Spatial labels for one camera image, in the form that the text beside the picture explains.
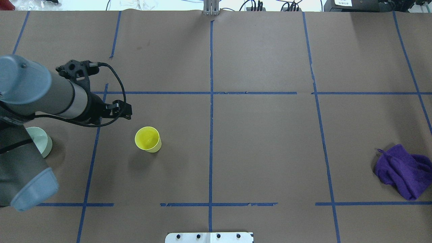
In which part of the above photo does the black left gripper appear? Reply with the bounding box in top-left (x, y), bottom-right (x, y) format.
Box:
top-left (82, 93), bottom-right (133, 124)

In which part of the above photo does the yellow plastic cup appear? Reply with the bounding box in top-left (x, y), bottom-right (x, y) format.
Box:
top-left (134, 126), bottom-right (162, 153)

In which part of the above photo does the purple cloth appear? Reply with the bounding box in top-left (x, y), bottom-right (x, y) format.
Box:
top-left (374, 144), bottom-right (432, 200)

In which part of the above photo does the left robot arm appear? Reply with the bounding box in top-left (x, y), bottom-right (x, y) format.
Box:
top-left (0, 54), bottom-right (133, 211)

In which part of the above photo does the pale green bowl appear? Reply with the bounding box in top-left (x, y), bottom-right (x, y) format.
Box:
top-left (26, 127), bottom-right (53, 158)

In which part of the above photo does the clear plastic bag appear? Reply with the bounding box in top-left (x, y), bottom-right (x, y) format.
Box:
top-left (14, 0), bottom-right (55, 11)

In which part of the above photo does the white mounting plate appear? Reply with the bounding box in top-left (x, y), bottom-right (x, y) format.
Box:
top-left (165, 232), bottom-right (254, 243)

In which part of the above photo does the black device with label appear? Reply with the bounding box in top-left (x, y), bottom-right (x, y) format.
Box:
top-left (323, 0), bottom-right (401, 12)

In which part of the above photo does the grey aluminium post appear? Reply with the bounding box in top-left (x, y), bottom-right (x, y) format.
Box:
top-left (203, 0), bottom-right (220, 16)

